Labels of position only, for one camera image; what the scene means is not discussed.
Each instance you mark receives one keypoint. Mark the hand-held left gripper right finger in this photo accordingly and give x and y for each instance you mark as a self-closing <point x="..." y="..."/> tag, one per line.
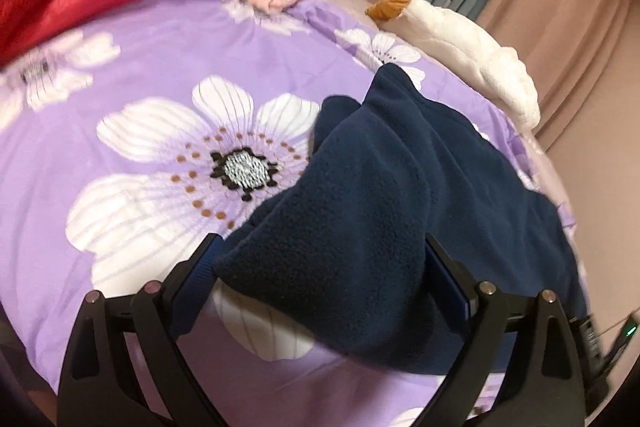
<point x="452" y="287"/>

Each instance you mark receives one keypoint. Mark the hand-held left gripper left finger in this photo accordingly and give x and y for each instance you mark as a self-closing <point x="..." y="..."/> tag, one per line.
<point x="195" y="279"/>

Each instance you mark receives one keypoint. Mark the navy fleece jacket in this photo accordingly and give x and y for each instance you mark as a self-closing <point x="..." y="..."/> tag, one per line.
<point x="375" y="207"/>

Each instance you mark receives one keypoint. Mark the purple floral blanket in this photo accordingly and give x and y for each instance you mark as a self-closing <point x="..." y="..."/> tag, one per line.
<point x="150" y="57"/>

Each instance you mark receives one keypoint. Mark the white goose plush toy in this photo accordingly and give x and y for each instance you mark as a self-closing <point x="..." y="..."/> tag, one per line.
<point x="475" y="52"/>

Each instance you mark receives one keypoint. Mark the grey bed sheet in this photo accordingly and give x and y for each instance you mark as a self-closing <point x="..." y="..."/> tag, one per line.
<point x="345" y="2"/>

